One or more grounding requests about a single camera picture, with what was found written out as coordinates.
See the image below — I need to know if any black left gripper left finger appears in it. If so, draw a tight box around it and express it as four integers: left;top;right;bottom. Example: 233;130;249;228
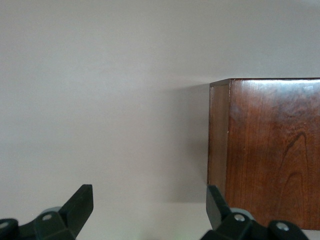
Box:
0;184;94;240

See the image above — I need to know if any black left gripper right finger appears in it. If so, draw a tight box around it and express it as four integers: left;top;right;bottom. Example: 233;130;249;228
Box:
199;184;311;240

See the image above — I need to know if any dark brown wooden cabinet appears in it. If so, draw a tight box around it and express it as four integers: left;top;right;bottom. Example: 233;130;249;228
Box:
206;77;320;231

